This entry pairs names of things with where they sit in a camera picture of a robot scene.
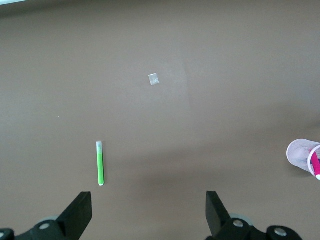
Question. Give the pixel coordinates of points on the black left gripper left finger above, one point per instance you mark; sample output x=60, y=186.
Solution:
x=76, y=215

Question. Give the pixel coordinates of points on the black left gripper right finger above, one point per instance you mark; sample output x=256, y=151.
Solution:
x=217, y=217

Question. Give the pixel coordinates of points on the pink mesh pen holder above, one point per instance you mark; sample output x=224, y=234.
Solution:
x=297, y=152

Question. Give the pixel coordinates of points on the pink highlighter pen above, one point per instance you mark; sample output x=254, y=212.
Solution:
x=316, y=165

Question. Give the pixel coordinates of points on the green highlighter pen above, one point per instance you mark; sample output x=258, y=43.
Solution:
x=100, y=167

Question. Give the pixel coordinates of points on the clear tape patch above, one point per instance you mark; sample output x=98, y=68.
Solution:
x=154, y=79

